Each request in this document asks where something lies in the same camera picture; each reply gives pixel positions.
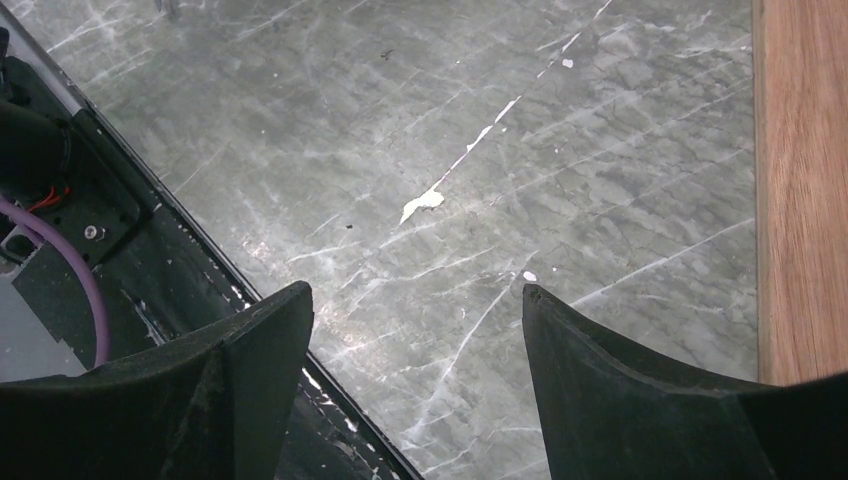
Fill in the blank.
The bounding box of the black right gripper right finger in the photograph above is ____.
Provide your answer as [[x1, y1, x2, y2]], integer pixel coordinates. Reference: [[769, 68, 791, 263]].
[[522, 283, 847, 479]]

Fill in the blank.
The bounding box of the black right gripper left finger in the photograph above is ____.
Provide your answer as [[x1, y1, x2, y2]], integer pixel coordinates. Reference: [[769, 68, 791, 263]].
[[1, 281, 314, 479]]

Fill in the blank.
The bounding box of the wooden board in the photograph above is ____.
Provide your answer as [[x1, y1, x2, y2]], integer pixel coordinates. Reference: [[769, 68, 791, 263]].
[[752, 1, 847, 385]]

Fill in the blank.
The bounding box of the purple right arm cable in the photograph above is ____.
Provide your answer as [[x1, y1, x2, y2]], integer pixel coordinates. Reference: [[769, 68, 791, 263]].
[[0, 195, 113, 369]]

